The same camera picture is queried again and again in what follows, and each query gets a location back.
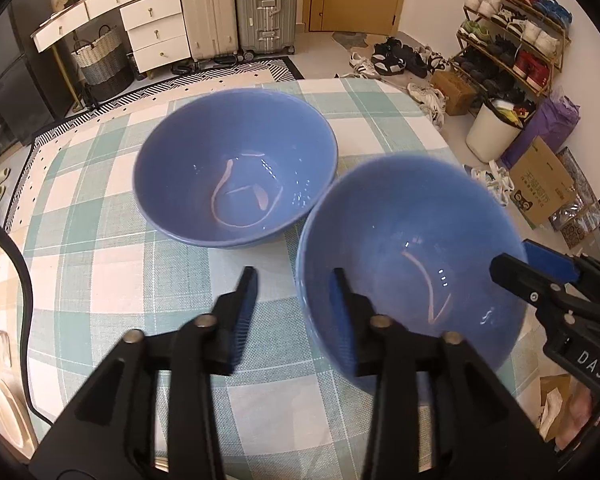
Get white green-striped sneakers pair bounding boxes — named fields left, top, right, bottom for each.
left=472, top=160, right=513, bottom=206

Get pile of white sneakers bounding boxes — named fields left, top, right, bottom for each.
left=407, top=82, right=448, bottom=128

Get white black-striped sneakers pair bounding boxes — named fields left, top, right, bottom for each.
left=349, top=51, right=377, bottom=79

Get silver suitcase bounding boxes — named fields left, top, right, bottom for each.
left=232, top=0, right=298, bottom=58

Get patterned shopping bags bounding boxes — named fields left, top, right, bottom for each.
left=547, top=147, right=600, bottom=250

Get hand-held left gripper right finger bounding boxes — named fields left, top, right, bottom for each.
left=330, top=267, right=561, bottom=480

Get metal shoe rack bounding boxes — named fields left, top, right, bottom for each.
left=452, top=0, right=573, bottom=111

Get flat printed cardboard box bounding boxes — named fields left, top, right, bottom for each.
left=509, top=137, right=578, bottom=228

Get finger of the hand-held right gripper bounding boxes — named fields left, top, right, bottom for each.
left=489, top=252, right=600, bottom=341
left=522, top=240, right=600, bottom=301

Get white trash bin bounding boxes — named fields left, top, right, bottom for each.
left=466, top=97, right=523, bottom=163

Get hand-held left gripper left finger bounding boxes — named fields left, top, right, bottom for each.
left=27, top=266, right=259, bottom=480

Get white dresser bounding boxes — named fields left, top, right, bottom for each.
left=31, top=0, right=191, bottom=73

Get woven two-tone basket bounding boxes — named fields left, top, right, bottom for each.
left=70, top=25, right=135, bottom=103

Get small cardboard box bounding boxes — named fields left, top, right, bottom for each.
left=430, top=69, right=476, bottom=117

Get cream suitcase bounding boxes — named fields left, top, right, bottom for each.
left=175, top=0, right=238, bottom=63

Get grey doormat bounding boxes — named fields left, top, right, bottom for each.
left=332, top=30, right=371, bottom=48

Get beige checkered tablecloth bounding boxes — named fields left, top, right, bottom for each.
left=0, top=240, right=33, bottom=461

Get purple bag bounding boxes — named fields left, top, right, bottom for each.
left=500, top=95, right=581, bottom=171

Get group of assorted shoes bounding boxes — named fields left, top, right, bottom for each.
left=455, top=0, right=573, bottom=106

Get dark grey fridge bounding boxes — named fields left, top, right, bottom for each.
left=0, top=0, right=76, bottom=161

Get black sandals pair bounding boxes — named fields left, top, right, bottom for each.
left=372, top=37, right=428, bottom=78

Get blue bowl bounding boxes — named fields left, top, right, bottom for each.
left=131, top=87, right=339, bottom=248
left=295, top=154, right=529, bottom=395
left=145, top=210, right=306, bottom=253

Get thick black cable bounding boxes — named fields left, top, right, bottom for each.
left=0, top=207, right=56, bottom=431

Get teal checkered tablecloth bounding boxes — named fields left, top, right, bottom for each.
left=22, top=77, right=546, bottom=466

